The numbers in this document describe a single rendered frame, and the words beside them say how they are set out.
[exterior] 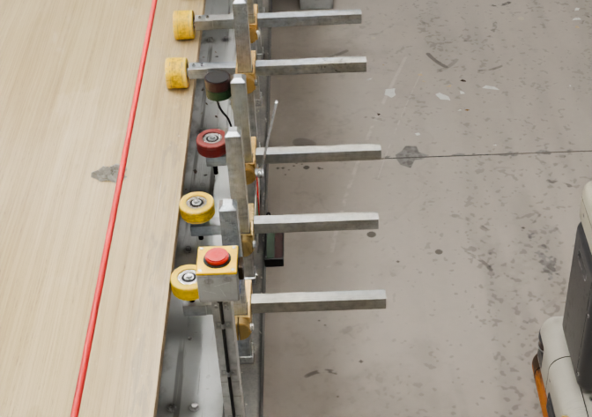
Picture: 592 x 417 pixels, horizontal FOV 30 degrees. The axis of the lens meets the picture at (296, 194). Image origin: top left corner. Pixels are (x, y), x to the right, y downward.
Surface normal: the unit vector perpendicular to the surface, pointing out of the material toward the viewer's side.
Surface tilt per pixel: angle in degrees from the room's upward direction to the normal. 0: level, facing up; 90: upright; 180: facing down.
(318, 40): 0
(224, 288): 90
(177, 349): 0
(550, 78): 0
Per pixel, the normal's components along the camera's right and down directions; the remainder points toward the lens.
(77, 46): -0.04, -0.78
